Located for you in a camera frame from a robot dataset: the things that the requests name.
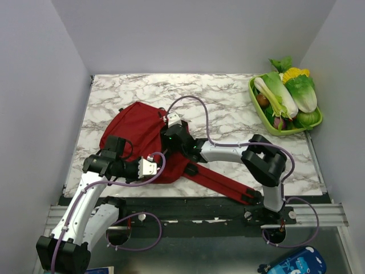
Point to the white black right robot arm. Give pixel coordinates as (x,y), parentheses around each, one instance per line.
(263,160)

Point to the aluminium rail frame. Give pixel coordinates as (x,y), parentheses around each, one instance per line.
(329,215)

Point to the green vegetable basket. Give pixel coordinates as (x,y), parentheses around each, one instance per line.
(291,128)

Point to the green round pumpkin toy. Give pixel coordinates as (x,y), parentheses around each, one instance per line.
(306,120)

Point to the dark blue pencil case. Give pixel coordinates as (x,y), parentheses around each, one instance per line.
(306,259)

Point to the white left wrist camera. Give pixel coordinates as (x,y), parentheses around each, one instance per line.
(147,167)

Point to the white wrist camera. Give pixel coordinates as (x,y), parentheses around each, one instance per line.
(147,167)
(172,119)

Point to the blue book at bottom edge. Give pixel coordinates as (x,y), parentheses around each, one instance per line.
(102,270)

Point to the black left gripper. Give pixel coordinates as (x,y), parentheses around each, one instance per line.
(136,176)

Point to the white green bok choy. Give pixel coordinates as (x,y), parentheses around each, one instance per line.
(271,86)

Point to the purple onion toy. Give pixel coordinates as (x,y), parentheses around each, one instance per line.
(279,124)

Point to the brown mushroom toy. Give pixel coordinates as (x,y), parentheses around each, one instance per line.
(262,101)

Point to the green leafy vegetable toy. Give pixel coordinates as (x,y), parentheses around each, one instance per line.
(283,64)

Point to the red student backpack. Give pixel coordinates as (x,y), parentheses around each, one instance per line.
(141,124)

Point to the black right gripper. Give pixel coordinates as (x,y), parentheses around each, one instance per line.
(169,144)

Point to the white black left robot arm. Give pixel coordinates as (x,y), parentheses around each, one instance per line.
(65,250)

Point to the green napa cabbage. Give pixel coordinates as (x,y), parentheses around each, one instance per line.
(302,91)

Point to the yellow corn toy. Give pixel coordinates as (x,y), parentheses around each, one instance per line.
(294,72)

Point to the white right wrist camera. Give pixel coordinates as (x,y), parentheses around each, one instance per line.
(172,119)

